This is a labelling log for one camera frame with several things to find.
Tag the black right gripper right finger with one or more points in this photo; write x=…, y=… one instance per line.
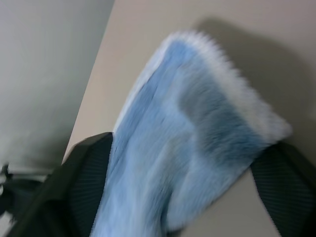
x=286, y=182

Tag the light blue fluffy towel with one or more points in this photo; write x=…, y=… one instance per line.
x=172, y=148

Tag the dark blurry floor object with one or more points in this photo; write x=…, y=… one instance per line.
x=14, y=190

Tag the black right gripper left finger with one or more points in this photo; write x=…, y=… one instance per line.
x=66, y=182

